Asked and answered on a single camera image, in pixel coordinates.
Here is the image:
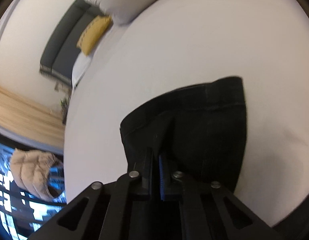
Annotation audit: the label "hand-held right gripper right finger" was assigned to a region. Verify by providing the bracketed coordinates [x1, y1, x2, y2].
[158, 154, 283, 240]

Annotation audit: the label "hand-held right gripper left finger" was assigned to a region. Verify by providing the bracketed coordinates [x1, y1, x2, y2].
[28, 147, 155, 240]

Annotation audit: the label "black pants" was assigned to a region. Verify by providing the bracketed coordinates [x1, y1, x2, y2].
[119, 76, 249, 240]

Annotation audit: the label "small green plant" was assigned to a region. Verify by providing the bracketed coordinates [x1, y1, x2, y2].
[60, 97, 70, 124]

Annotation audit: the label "beige puffer jacket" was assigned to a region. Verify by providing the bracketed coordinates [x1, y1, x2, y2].
[10, 148, 64, 202]

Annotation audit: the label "white cloth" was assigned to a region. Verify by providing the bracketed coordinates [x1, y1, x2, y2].
[71, 52, 93, 88]

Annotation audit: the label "white bed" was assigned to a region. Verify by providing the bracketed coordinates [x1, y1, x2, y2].
[63, 0, 309, 228]

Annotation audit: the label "grey sofa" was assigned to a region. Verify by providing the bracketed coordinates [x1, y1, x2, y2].
[39, 0, 100, 83]

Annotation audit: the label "yellow cushion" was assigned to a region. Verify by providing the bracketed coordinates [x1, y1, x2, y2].
[76, 15, 112, 56]

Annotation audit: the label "white pillow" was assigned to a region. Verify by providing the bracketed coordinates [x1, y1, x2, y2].
[83, 0, 192, 26]

